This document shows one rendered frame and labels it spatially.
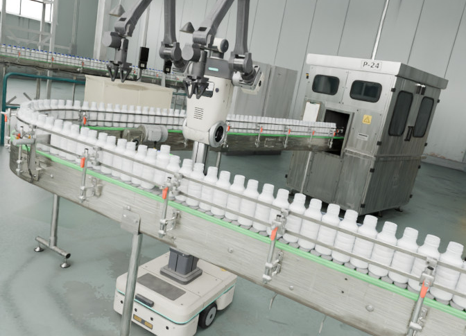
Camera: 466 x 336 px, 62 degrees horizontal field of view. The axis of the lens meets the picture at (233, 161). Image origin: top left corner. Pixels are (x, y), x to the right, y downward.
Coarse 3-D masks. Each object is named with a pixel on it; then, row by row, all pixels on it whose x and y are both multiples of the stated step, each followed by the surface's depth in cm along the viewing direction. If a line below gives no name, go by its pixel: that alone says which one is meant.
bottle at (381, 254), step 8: (384, 224) 118; (392, 224) 119; (384, 232) 117; (392, 232) 116; (384, 240) 116; (392, 240) 116; (376, 248) 118; (384, 248) 116; (376, 256) 118; (384, 256) 117; (384, 264) 117; (376, 272) 118; (384, 272) 118
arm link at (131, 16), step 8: (136, 0) 185; (144, 0) 186; (152, 0) 191; (128, 8) 183; (136, 8) 182; (144, 8) 187; (128, 16) 179; (136, 16) 183; (120, 24) 178; (136, 24) 184; (120, 32) 180
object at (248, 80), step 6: (252, 66) 202; (258, 66) 205; (240, 72) 202; (252, 72) 201; (258, 72) 205; (240, 78) 206; (246, 78) 203; (252, 78) 203; (246, 84) 204; (252, 84) 203
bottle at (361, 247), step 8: (368, 216) 122; (368, 224) 120; (376, 224) 120; (360, 232) 121; (368, 232) 119; (376, 232) 120; (360, 240) 120; (360, 248) 121; (368, 248) 120; (368, 256) 121; (352, 264) 123; (360, 264) 121; (368, 264) 122
